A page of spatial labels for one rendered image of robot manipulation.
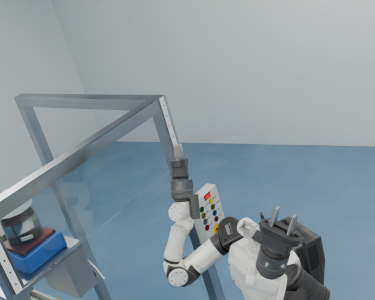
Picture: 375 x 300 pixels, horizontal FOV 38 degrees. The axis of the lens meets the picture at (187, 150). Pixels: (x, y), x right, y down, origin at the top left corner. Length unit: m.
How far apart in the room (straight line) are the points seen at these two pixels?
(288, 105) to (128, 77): 1.95
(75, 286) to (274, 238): 1.08
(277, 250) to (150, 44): 4.63
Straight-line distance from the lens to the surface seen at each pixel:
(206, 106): 5.94
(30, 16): 6.55
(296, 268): 1.87
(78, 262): 2.38
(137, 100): 2.58
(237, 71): 5.57
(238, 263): 2.04
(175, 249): 2.19
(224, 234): 2.17
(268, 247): 1.60
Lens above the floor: 2.46
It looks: 24 degrees down
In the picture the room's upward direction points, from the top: 16 degrees counter-clockwise
